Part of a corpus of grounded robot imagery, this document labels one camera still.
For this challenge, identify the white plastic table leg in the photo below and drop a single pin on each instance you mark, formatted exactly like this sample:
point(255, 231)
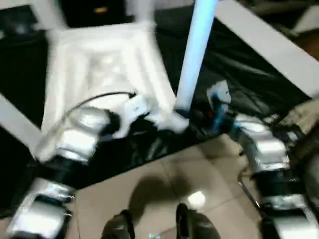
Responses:
point(197, 49)
point(17, 119)
point(51, 13)
point(142, 11)

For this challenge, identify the white plastic table top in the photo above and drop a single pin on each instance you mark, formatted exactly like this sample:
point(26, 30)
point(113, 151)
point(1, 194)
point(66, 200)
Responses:
point(99, 62)

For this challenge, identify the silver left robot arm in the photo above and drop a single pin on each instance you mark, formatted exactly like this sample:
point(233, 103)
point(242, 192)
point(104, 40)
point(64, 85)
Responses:
point(74, 139)

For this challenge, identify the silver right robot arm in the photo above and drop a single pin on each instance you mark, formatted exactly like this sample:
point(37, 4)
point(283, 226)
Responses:
point(269, 149)

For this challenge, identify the black table mat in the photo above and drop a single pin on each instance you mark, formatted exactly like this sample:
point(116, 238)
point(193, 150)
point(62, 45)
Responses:
point(236, 74)

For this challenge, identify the white flat board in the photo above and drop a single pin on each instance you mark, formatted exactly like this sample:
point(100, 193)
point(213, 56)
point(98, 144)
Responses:
point(269, 42)

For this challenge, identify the dark left robot foot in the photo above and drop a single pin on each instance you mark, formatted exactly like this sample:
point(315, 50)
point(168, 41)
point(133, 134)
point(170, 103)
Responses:
point(119, 225)

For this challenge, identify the glossy black box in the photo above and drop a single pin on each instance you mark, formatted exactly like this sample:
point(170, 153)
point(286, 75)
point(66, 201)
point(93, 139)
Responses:
point(99, 12)

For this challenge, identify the white cabinet with glass doors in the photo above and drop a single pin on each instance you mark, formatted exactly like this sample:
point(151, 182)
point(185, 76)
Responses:
point(15, 15)

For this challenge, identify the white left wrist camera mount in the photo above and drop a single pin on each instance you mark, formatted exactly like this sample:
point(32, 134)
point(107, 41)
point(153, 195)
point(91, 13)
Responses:
point(133, 109)

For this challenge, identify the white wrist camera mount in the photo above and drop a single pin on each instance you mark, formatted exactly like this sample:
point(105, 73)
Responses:
point(133, 109)
point(220, 94)

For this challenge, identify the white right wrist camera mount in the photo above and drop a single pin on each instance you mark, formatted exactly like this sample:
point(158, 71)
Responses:
point(220, 94)

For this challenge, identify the chrome tube frame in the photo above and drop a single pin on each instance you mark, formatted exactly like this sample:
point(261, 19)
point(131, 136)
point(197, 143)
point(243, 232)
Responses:
point(249, 194)

